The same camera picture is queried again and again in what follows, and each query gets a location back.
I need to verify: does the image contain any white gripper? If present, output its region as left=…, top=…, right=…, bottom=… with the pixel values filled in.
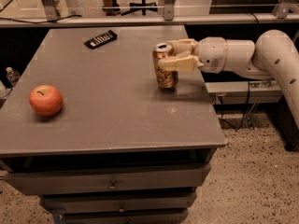
left=159, top=37, right=227, bottom=74

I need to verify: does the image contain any orange soda can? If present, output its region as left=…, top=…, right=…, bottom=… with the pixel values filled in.
left=152, top=42, right=178, bottom=89

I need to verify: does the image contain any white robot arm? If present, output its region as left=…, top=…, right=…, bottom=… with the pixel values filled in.
left=158, top=30, right=299, bottom=126

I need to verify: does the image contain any black remote control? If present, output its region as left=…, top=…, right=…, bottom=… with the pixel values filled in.
left=84, top=30, right=118, bottom=49

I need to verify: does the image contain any grey drawer cabinet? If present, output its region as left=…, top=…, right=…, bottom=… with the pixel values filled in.
left=0, top=25, right=226, bottom=224

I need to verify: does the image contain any top cabinet drawer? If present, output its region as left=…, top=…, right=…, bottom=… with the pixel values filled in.
left=5, top=163, right=210, bottom=195

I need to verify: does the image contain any cabinet drawer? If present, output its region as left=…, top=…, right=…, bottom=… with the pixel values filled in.
left=63, top=209, right=188, bottom=224
left=5, top=163, right=210, bottom=195
left=42, top=191, right=196, bottom=214

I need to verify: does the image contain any red apple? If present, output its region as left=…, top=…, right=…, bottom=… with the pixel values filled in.
left=29, top=85, right=63, bottom=116

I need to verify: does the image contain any middle cabinet drawer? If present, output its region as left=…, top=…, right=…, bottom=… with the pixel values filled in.
left=42, top=191, right=196, bottom=214

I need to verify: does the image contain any clear plastic water bottle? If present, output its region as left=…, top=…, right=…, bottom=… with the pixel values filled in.
left=6, top=67, right=21, bottom=87

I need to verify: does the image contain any bottom cabinet drawer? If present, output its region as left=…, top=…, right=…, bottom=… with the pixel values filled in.
left=63, top=209, right=188, bottom=224

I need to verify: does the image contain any black power cable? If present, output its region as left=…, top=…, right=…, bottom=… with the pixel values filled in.
left=217, top=81, right=255, bottom=131

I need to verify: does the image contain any aluminium frame rail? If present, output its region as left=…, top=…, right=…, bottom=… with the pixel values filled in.
left=0, top=13, right=299, bottom=28

